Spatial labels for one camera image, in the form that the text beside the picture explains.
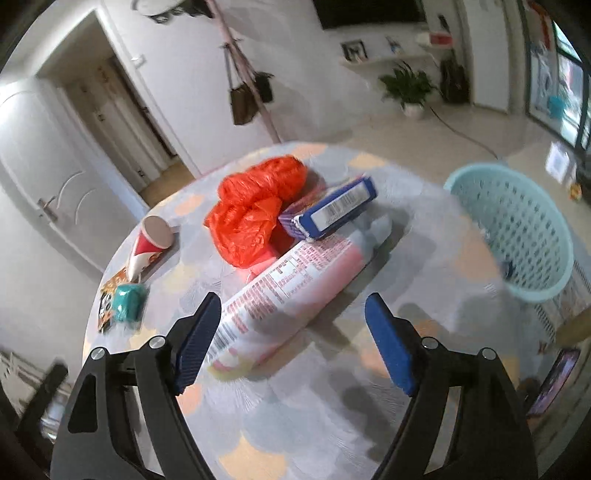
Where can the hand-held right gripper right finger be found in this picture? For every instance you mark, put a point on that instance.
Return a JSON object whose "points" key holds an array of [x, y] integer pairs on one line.
{"points": [[390, 339]]}

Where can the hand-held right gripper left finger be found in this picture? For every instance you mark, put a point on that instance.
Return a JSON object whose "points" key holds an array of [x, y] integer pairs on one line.
{"points": [[196, 339]]}

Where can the teal wrapper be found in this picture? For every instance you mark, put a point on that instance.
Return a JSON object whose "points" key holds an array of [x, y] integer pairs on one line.
{"points": [[127, 302]]}

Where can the pink white snack bag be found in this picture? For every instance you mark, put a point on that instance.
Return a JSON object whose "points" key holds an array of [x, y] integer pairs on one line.
{"points": [[277, 295]]}

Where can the orange printed snack packet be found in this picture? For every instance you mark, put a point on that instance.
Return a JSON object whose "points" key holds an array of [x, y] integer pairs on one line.
{"points": [[108, 300]]}

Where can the red white paper cup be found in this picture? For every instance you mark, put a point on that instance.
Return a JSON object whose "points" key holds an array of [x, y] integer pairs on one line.
{"points": [[147, 247]]}

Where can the blue purple cardboard box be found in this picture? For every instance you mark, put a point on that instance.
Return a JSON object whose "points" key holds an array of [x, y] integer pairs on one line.
{"points": [[330, 211]]}

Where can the orange plastic bag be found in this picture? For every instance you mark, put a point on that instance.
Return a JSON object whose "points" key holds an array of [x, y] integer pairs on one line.
{"points": [[251, 207]]}

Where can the light teal plastic basket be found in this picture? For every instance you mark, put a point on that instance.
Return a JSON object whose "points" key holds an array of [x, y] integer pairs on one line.
{"points": [[519, 230]]}

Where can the smartphone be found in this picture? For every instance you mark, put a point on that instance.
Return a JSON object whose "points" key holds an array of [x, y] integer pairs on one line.
{"points": [[554, 383]]}

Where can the dark chair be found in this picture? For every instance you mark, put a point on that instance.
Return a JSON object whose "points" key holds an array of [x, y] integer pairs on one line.
{"points": [[32, 410]]}

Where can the white door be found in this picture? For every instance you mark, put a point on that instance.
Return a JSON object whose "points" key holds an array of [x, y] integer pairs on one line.
{"points": [[41, 184]]}

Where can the brown handbag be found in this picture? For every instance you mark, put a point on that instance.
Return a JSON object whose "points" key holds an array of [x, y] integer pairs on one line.
{"points": [[242, 104]]}

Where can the green potted plant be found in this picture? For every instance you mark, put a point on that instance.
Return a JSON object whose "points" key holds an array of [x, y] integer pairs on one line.
{"points": [[408, 87]]}

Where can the black bag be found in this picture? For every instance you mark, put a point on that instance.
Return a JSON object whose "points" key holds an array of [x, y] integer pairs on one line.
{"points": [[265, 86]]}

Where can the dark tall bag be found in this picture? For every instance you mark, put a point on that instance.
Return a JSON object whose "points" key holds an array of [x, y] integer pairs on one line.
{"points": [[455, 81]]}

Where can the pink coat rack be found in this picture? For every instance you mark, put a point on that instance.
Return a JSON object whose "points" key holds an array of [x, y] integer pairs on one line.
{"points": [[249, 69]]}

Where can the black television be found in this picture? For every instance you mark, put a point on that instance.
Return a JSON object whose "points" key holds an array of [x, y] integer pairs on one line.
{"points": [[369, 13]]}

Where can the white wall shelf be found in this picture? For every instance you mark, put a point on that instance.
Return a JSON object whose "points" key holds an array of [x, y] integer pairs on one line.
{"points": [[388, 59]]}

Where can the black white photo frame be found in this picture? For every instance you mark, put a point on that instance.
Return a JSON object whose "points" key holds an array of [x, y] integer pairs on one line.
{"points": [[354, 50]]}

